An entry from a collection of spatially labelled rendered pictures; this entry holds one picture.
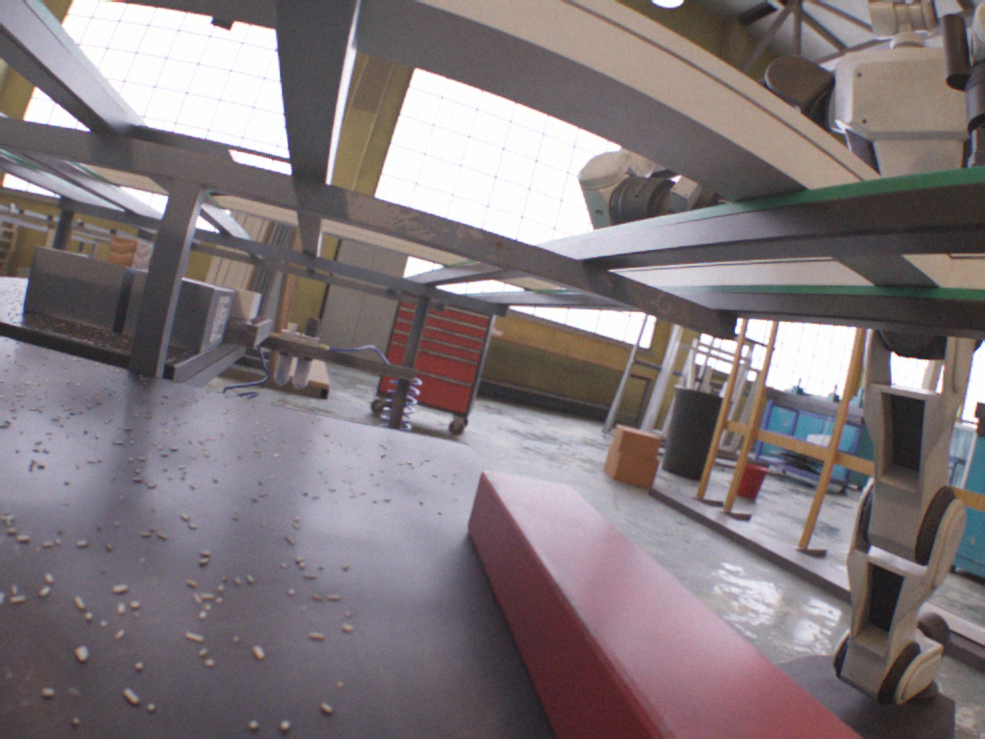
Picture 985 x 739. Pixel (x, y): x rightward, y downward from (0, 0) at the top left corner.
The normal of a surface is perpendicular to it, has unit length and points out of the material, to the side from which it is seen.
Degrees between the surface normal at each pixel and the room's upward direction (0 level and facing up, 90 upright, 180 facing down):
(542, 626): 90
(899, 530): 112
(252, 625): 0
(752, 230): 90
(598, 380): 90
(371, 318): 90
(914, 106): 103
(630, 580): 0
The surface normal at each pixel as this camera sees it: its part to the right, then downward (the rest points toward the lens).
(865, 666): -0.92, 0.15
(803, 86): -0.60, -0.24
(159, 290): 0.32, 0.11
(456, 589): 0.25, -0.97
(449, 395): -0.04, 0.03
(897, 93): -0.73, 0.07
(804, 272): -0.92, -0.22
